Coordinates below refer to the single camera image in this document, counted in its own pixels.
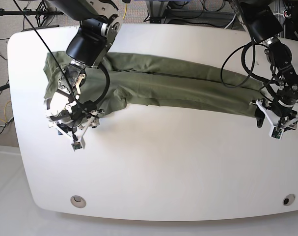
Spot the olive green T-shirt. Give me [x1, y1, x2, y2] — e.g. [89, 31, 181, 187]
[42, 51, 266, 120]

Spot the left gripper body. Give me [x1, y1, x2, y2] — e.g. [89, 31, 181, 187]
[249, 98, 298, 131]

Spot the right table cable grommet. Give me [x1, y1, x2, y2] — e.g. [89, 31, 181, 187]
[283, 194, 296, 206]

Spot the white power cable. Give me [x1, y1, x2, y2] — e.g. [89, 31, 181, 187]
[224, 9, 240, 30]

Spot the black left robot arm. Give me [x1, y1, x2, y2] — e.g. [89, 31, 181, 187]
[229, 0, 298, 139]

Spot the yellow floor cable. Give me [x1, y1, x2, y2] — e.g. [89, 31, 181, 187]
[0, 100, 14, 126]

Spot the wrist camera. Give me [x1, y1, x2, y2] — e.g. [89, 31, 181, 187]
[269, 126, 284, 140]
[71, 140, 85, 151]

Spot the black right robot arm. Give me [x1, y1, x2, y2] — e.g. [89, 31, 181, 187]
[44, 0, 123, 150]

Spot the table cable grommet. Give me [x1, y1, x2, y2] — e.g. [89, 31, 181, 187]
[283, 194, 296, 206]
[70, 195, 86, 208]

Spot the black tripod stand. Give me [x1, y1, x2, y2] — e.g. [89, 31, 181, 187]
[0, 0, 64, 37]

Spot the left table cable grommet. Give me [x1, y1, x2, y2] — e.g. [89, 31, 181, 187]
[70, 195, 86, 208]

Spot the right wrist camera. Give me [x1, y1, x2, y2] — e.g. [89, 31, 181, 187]
[71, 140, 85, 151]

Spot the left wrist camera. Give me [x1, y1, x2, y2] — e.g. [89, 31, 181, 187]
[269, 126, 284, 140]

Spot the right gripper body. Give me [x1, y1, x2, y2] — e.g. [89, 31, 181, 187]
[47, 109, 105, 145]

